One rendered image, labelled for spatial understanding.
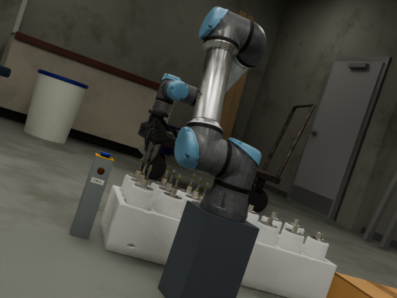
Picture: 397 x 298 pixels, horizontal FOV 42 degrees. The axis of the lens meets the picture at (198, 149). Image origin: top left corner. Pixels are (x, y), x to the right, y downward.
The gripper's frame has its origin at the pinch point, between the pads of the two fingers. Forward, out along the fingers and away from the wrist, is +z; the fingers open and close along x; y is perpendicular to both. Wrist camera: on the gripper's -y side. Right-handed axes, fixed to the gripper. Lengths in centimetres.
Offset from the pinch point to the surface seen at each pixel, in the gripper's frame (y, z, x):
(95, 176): 2.0, 10.7, 21.5
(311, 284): -58, 27, -52
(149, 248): -19.9, 29.5, 4.4
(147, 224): -17.9, 21.2, 7.3
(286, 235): -46, 11, -43
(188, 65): 480, -118, -481
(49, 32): 576, -87, -275
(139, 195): -12.2, 11.9, 10.3
